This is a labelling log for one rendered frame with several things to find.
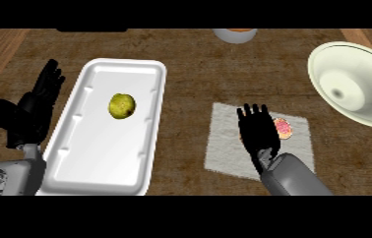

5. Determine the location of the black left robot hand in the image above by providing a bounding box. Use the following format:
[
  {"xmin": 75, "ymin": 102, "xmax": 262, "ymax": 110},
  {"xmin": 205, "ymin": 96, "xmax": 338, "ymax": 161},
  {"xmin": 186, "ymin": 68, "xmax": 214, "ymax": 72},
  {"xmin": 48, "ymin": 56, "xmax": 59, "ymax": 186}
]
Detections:
[{"xmin": 0, "ymin": 58, "xmax": 66, "ymax": 150}]

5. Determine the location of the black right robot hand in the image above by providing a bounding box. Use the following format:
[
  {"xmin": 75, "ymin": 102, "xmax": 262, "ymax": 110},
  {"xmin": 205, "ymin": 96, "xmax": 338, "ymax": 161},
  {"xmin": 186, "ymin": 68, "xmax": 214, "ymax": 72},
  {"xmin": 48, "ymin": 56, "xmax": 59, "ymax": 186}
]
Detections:
[{"xmin": 234, "ymin": 102, "xmax": 282, "ymax": 175}]

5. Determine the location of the white placemat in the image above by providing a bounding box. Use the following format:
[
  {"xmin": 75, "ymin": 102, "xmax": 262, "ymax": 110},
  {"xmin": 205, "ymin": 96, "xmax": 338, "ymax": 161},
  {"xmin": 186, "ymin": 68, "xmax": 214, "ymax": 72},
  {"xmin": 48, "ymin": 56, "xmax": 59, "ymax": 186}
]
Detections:
[{"xmin": 203, "ymin": 101, "xmax": 317, "ymax": 182}]

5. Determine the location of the cream bowl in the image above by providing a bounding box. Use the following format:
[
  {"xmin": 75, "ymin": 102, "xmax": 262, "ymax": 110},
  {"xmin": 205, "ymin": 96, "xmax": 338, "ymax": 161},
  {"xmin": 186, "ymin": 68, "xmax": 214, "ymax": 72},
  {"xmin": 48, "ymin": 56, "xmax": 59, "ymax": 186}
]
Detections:
[{"xmin": 307, "ymin": 41, "xmax": 372, "ymax": 128}]

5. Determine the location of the pink-topped pastry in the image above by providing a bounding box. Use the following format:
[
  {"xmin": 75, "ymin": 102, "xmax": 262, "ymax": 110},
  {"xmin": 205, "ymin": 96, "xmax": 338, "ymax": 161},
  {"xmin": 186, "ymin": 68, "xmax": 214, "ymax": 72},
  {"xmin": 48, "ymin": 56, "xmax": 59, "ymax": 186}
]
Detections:
[{"xmin": 271, "ymin": 117, "xmax": 293, "ymax": 141}]

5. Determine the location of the white rectangular tray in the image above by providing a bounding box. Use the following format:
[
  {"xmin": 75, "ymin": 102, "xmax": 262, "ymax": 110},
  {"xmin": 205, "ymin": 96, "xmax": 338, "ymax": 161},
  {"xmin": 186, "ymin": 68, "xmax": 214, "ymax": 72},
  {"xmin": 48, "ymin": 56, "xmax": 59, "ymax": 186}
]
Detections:
[{"xmin": 35, "ymin": 57, "xmax": 168, "ymax": 197}]

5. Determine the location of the yellow-green fruit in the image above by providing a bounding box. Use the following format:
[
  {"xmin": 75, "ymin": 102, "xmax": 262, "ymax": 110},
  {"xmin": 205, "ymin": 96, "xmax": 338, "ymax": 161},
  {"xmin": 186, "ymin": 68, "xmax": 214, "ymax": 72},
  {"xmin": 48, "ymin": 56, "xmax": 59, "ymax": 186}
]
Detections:
[{"xmin": 107, "ymin": 92, "xmax": 138, "ymax": 121}]

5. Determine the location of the white cup with orange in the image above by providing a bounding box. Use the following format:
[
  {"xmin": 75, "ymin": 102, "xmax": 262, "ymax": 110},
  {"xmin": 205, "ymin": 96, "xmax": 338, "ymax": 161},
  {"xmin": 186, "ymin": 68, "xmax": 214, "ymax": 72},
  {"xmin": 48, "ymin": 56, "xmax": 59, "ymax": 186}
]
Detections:
[{"xmin": 211, "ymin": 29, "xmax": 258, "ymax": 45}]

